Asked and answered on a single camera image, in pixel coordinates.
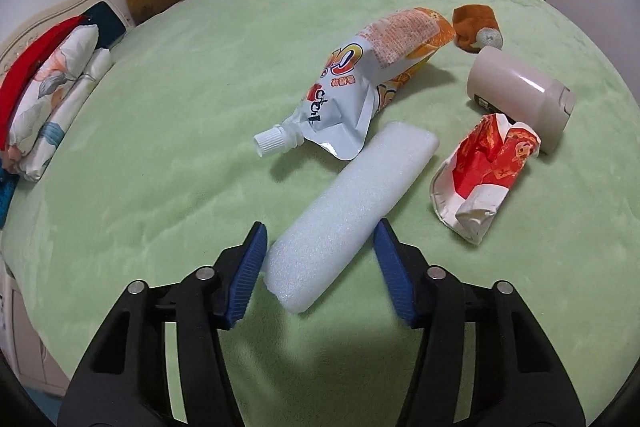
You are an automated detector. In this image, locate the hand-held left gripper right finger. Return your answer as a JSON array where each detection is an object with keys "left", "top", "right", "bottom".
[{"left": 373, "top": 218, "right": 587, "bottom": 427}]

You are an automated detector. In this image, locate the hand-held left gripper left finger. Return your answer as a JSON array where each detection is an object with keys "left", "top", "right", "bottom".
[{"left": 56, "top": 221, "right": 269, "bottom": 427}]

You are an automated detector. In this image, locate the white foam block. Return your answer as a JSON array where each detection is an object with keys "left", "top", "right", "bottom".
[{"left": 261, "top": 121, "right": 441, "bottom": 314}]

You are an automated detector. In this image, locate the crumpled red paper cup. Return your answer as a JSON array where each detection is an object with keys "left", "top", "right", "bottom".
[{"left": 430, "top": 113, "right": 542, "bottom": 248}]

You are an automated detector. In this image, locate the orange and white spout pouch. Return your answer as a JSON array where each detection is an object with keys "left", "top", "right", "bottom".
[{"left": 252, "top": 7, "right": 457, "bottom": 162}]

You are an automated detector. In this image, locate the beige cylindrical bottle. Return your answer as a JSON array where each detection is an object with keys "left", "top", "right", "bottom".
[{"left": 466, "top": 47, "right": 577, "bottom": 155}]

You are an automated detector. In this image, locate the cream nightstand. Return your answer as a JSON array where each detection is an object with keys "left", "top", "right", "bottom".
[{"left": 0, "top": 267, "right": 71, "bottom": 398}]

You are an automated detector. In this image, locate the small brown plush toy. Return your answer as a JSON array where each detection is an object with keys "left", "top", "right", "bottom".
[{"left": 452, "top": 4, "right": 502, "bottom": 54}]

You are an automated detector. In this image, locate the red pillow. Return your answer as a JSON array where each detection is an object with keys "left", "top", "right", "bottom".
[{"left": 0, "top": 16, "right": 83, "bottom": 148}]

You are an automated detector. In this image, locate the cream and blue headboard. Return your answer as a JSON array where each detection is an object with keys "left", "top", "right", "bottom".
[{"left": 0, "top": 0, "right": 133, "bottom": 228}]

